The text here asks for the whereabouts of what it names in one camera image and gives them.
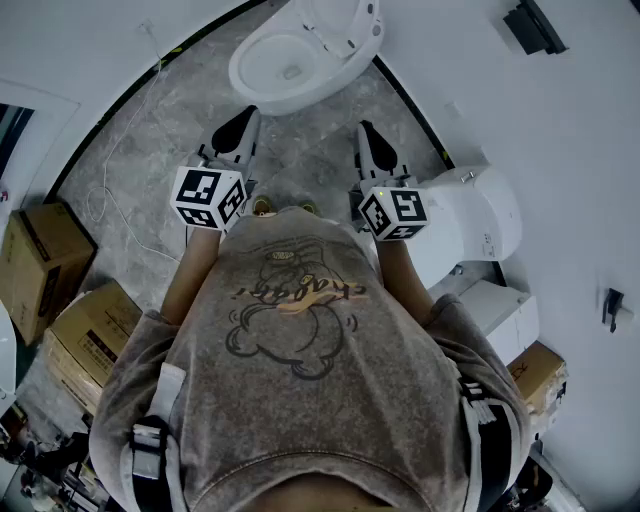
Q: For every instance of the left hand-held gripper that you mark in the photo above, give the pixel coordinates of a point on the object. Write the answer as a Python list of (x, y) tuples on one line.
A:
[(207, 197)]

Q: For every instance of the person's right forearm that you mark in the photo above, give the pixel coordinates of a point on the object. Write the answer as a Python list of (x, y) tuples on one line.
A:
[(400, 270)]

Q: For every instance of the person's right olive shoe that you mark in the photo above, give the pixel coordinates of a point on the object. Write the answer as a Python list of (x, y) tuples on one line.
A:
[(310, 206)]

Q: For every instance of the white toilet bowl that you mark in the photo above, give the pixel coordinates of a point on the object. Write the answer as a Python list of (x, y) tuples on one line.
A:
[(260, 95)]

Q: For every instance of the person's left forearm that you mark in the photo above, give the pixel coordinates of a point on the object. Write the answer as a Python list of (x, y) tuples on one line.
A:
[(190, 270)]

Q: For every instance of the dark wall opening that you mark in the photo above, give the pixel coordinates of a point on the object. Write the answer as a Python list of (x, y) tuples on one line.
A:
[(15, 135)]

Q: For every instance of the black wall holder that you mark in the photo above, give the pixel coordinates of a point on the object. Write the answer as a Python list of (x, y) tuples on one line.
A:
[(535, 25)]

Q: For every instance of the small cardboard box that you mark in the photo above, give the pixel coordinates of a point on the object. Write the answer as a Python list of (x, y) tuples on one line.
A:
[(535, 370)]

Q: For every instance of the grey printed t-shirt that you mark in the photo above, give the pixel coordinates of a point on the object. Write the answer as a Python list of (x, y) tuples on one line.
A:
[(310, 390)]

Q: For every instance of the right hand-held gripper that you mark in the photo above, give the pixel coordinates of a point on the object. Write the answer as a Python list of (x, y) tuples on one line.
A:
[(395, 210)]

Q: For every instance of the cardboard box with dark label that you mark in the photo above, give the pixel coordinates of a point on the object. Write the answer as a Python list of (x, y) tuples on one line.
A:
[(95, 335)]

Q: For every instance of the black wall hook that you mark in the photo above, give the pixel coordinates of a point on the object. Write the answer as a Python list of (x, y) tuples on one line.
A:
[(612, 305)]

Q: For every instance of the person's olive shoe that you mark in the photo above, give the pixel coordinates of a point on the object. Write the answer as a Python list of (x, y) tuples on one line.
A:
[(310, 206), (262, 206)]

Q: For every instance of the dark cluttered shelving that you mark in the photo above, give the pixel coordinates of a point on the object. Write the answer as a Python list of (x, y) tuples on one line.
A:
[(45, 465)]

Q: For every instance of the person's left olive shoe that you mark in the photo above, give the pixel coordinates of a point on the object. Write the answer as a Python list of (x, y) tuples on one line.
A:
[(262, 206)]

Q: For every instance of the red and white bottle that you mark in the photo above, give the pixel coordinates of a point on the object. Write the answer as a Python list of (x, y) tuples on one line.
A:
[(2, 195)]

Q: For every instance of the white carton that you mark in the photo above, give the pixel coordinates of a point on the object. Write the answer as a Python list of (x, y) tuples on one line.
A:
[(500, 320)]

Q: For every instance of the cardboard box with black stripes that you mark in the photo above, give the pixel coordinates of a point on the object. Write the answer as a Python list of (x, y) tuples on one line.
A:
[(45, 270)]

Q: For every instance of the white smart toilet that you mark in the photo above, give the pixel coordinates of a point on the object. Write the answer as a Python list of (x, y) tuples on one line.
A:
[(475, 220)]

